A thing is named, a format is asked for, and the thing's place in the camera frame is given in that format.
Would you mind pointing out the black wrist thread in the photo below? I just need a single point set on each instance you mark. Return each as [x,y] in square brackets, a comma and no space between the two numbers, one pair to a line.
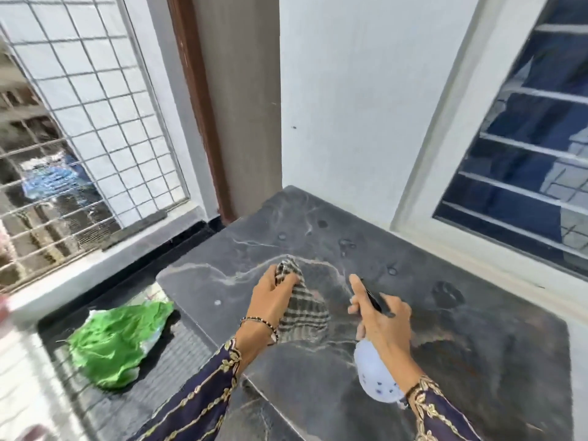
[410,391]

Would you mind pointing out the grey wood-grain door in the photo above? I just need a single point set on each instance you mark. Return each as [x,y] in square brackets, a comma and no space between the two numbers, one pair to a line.
[243,110]

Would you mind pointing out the person's left hand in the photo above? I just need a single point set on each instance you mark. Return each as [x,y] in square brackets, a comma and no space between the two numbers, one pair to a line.
[264,307]

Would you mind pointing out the white spray bottle black trigger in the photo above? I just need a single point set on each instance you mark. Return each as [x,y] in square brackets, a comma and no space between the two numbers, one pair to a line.
[374,372]

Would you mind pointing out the brown door frame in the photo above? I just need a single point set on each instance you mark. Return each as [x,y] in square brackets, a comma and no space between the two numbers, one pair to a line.
[197,110]

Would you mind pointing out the person's right hand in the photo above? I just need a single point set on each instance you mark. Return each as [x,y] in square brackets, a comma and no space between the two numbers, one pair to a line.
[390,330]

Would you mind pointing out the balcony metal mesh grille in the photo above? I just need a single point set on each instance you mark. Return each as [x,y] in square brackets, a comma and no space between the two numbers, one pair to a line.
[138,227]

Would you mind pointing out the person's right forearm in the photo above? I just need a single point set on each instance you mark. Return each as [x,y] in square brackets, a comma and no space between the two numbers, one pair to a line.
[441,417]

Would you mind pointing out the green plastic bag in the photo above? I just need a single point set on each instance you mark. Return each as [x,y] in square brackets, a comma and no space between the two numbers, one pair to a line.
[115,339]

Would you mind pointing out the person's left forearm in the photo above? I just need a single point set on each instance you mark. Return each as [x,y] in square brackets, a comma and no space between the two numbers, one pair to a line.
[202,399]

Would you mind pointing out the grey checkered cleaning cloth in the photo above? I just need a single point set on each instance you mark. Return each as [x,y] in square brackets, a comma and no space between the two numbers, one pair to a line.
[303,312]

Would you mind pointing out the dark marble table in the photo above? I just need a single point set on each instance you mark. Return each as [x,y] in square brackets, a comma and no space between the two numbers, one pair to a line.
[482,339]

